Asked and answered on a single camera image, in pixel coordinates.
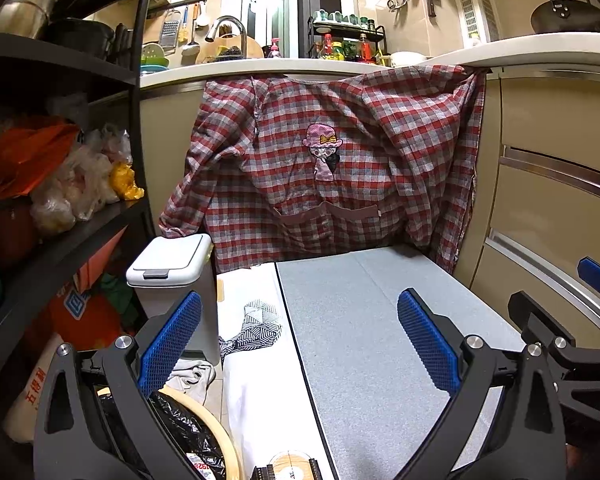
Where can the dark window frame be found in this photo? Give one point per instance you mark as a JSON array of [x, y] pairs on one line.
[[320, 5]]

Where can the white kitchen countertop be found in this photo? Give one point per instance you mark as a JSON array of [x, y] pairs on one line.
[[530, 47]]

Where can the black bin liner bag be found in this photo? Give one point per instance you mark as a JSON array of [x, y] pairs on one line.
[[180, 425]]

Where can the row of green spice jars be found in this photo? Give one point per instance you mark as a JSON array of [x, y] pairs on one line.
[[340, 17]]

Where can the beige drawer cabinet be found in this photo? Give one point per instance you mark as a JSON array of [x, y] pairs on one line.
[[540, 200]]

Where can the clear plastic food bags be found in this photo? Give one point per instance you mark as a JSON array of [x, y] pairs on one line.
[[75, 180]]

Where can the yellow plastic bag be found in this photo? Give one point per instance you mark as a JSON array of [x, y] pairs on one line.
[[125, 182]]

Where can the white paper with crab sticker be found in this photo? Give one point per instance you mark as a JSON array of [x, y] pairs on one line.
[[250, 400]]

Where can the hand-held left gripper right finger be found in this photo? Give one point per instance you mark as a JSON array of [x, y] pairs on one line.
[[427, 345]]

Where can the beige round trash bin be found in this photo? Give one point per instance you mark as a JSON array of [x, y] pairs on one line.
[[220, 435]]

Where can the beige sink cabinet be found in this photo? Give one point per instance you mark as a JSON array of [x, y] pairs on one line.
[[165, 135]]

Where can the round wooden cutting board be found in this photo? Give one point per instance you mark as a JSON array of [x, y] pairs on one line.
[[254, 50]]

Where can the white rice sack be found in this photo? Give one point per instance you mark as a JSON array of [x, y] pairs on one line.
[[30, 390]]

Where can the green colander bowls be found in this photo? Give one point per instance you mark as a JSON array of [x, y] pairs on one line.
[[155, 60]]

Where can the row of sauce bottles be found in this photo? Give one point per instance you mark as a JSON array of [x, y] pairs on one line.
[[362, 52]]

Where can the white vent panel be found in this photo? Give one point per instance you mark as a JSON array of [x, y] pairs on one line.
[[487, 15]]

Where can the orange sack blue print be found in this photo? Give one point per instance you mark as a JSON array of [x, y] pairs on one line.
[[80, 315]]

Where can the green bag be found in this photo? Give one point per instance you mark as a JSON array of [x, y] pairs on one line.
[[120, 295]]

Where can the grey felt mat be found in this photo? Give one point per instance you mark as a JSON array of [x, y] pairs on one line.
[[350, 320]]

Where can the black spice rack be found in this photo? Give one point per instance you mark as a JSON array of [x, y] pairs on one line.
[[311, 35]]

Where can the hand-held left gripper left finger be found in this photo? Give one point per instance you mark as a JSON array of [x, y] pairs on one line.
[[172, 340]]

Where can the red plaid shirt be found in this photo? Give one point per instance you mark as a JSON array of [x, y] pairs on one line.
[[280, 185]]

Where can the grey rag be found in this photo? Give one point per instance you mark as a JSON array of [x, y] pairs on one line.
[[192, 377]]

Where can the black shelf rack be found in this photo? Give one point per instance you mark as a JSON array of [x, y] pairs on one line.
[[40, 60]]

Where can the white ladle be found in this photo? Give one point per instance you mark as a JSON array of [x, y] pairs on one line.
[[202, 19]]

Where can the black cooking pot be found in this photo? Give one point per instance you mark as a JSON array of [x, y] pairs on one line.
[[80, 37]]

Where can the pink soap bottle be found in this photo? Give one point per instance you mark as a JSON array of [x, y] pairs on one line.
[[275, 51]]

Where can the white bowl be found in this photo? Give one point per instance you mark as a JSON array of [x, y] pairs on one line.
[[409, 60]]

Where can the steel grater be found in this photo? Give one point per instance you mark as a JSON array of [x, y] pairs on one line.
[[167, 37]]

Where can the white pedal bin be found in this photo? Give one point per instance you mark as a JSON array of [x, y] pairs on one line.
[[180, 285]]

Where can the yellow dish brush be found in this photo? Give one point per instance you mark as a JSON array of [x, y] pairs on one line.
[[182, 35]]

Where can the steel kitchen faucet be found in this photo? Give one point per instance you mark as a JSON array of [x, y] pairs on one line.
[[227, 19]]

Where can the white kettle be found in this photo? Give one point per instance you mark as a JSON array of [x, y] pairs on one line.
[[475, 44]]

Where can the orange plastic bag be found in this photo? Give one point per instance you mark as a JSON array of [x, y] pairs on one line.
[[25, 155]]

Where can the steel stock pot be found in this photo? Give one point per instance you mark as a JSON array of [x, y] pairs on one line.
[[25, 15]]

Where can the orange cardboard box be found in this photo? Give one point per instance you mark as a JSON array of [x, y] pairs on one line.
[[97, 265]]

